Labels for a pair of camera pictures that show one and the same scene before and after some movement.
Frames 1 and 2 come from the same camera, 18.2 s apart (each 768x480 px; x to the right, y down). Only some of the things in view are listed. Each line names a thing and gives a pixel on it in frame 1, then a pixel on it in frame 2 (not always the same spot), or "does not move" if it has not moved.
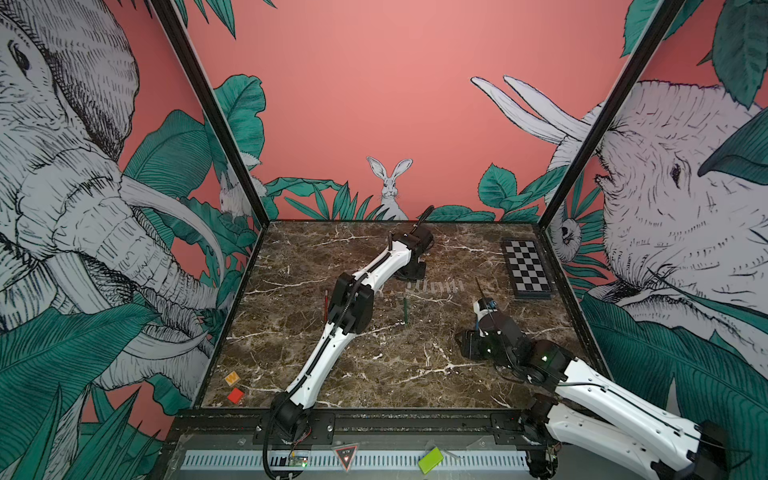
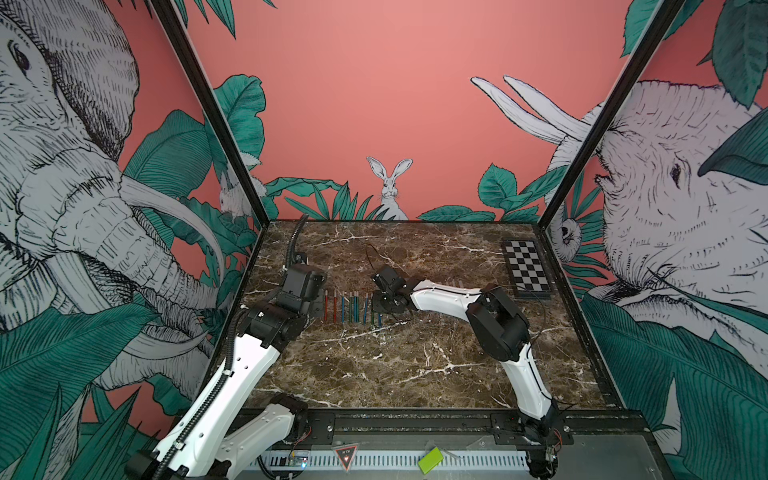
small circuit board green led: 298,461 does not move
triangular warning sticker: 347,454 does not move
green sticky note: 430,460 does not move
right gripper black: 470,345 to 377,302
